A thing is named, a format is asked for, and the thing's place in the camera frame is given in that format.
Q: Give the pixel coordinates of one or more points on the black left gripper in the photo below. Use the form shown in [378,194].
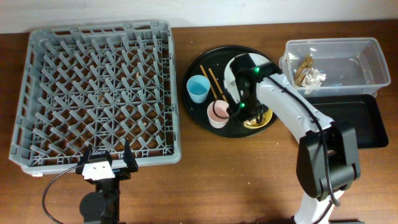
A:
[124,173]

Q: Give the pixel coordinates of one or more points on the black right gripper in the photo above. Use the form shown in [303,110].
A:
[260,108]

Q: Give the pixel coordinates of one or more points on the pink plastic cup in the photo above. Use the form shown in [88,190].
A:
[218,115]

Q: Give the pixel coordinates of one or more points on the yellow plastic bowl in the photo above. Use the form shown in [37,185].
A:
[267,112]

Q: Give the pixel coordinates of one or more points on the food leftovers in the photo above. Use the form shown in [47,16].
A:
[257,122]

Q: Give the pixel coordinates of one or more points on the brown coffee stick wrapper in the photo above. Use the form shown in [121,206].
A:
[299,75]

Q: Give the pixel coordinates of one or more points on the white tissue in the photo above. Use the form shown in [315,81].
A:
[312,78]

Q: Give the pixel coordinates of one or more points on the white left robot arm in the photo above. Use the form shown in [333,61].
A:
[102,205]

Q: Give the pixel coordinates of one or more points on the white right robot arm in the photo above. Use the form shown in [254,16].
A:
[327,161]

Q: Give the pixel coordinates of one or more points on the grey dishwasher rack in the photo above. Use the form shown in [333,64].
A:
[99,88]

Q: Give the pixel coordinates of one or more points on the grey round plate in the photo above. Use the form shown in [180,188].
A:
[229,79]

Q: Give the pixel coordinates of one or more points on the right wooden chopstick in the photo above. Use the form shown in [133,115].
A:
[217,84]

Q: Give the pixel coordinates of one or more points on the round black tray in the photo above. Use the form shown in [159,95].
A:
[216,59]

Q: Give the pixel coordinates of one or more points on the light blue plastic cup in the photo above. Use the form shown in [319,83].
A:
[198,87]

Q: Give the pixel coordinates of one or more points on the clear plastic bin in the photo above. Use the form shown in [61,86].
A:
[353,66]

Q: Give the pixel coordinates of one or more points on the black rectangular tray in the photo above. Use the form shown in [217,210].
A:
[361,111]

